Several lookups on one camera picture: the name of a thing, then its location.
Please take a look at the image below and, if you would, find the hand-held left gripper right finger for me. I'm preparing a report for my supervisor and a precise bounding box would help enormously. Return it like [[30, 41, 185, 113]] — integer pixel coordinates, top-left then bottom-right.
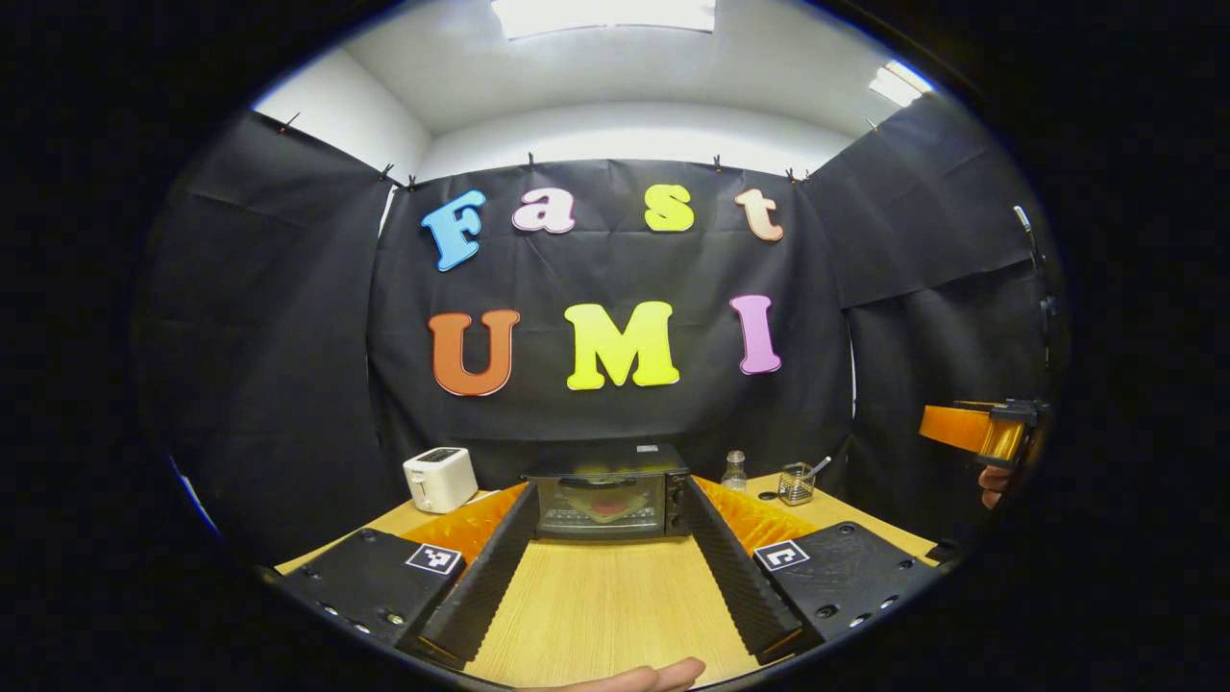
[[684, 476, 938, 666]]

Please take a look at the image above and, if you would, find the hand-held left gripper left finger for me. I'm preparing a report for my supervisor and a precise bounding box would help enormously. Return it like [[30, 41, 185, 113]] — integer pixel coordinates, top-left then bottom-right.
[[279, 482, 537, 671]]

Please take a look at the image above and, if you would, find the black electric oven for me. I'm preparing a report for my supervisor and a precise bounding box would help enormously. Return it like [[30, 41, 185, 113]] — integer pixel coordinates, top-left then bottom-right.
[[524, 444, 694, 540]]

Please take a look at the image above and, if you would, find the white toaster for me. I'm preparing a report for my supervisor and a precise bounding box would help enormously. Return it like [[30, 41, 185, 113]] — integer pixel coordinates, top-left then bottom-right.
[[404, 447, 479, 514]]

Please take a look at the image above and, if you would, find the black tripod stand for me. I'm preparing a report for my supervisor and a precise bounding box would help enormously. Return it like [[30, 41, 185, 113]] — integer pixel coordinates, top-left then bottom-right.
[[1014, 205, 1063, 371]]

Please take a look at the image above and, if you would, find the black backdrop cloth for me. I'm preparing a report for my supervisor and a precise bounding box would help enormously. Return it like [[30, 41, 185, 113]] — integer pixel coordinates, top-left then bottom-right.
[[135, 91, 1068, 568]]

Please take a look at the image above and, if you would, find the small ceiling light panel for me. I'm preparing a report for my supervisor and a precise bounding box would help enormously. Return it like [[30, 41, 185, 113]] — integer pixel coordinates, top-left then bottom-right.
[[870, 60, 933, 107]]

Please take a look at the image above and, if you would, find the large ceiling light panel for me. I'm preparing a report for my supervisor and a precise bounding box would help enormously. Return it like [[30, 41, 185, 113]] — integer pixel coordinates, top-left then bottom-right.
[[492, 0, 717, 39]]

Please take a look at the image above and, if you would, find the metal wire holder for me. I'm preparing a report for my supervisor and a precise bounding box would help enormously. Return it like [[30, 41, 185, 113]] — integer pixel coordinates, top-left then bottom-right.
[[777, 456, 833, 507]]

